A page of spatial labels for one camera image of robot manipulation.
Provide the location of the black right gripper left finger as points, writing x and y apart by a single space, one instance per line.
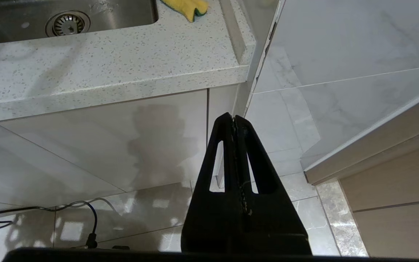
213 225

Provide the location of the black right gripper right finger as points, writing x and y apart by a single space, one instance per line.
275 229

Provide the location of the yellow green sponge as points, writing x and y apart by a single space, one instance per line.
187 7

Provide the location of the stainless steel sink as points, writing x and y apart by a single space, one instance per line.
20 18

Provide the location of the narrow white cabinet panel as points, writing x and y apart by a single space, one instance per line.
220 103

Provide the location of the white glossy cabinet door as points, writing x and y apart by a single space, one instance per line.
104 145
20 171

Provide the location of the round metal drain strainer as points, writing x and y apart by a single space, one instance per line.
67 24

